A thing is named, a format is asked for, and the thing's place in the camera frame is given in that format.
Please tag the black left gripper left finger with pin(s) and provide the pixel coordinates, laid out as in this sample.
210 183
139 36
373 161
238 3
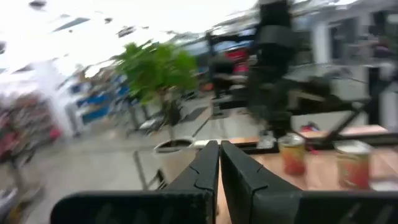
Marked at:
202 177

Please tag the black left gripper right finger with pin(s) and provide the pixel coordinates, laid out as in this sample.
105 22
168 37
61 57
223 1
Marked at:
239 180

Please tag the red-orange corn can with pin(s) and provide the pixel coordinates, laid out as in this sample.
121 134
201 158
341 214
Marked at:
292 158
353 171

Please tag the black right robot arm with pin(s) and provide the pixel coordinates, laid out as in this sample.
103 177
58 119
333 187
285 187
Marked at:
273 62

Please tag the black-framed wooden shelf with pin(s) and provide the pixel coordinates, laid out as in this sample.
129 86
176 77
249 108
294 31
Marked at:
140 171

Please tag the red tag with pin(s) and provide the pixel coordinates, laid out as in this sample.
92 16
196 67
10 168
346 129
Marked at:
309 127

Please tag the green plant in white pot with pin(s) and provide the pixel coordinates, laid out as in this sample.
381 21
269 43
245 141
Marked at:
155 71

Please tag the shelving with blue bins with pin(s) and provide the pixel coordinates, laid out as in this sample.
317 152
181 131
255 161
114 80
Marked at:
93 102

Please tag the parts drawer rack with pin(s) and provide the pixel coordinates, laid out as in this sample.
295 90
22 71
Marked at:
25 124

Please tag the black aluminium table frame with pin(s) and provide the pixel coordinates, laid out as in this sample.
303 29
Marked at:
376 138

